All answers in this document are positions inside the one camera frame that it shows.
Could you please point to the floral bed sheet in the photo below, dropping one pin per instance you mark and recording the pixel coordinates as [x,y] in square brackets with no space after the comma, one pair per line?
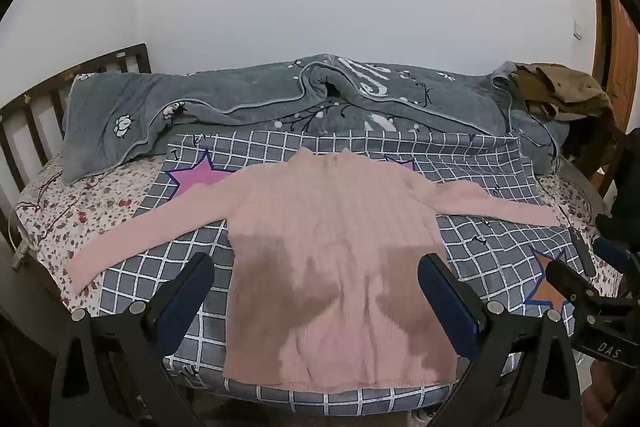
[60,212]

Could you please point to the grey checked blanket with stars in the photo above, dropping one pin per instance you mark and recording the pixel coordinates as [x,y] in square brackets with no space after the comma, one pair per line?
[500,257]

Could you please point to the wooden door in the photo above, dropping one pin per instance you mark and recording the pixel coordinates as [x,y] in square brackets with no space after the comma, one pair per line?
[617,52]

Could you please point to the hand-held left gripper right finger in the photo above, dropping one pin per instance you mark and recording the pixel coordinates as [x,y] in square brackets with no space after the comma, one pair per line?
[447,302]

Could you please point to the grey quilt with flower print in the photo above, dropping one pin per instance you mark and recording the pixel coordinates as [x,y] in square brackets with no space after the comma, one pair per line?
[240,99]

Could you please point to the person's right forearm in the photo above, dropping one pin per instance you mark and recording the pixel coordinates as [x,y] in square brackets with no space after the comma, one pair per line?
[612,394]

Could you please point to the dark cloth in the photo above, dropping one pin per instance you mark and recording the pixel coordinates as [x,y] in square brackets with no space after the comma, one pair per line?
[592,142]

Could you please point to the white wall switch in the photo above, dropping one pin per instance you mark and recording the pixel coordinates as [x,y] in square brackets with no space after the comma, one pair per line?
[578,30]

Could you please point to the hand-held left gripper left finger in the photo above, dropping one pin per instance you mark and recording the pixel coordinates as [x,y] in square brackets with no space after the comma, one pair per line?
[186,299]

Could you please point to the olive brown garment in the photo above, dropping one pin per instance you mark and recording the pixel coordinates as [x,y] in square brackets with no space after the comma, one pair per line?
[555,94]

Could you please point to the dark wooden headboard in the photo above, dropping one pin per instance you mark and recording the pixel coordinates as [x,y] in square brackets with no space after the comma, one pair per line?
[30,107]

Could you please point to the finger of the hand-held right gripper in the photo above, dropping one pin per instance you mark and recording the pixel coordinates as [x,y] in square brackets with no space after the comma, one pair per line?
[570,279]
[612,254]

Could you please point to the pink knit sweater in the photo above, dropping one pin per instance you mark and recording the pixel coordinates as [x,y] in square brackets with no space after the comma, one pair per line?
[330,237]

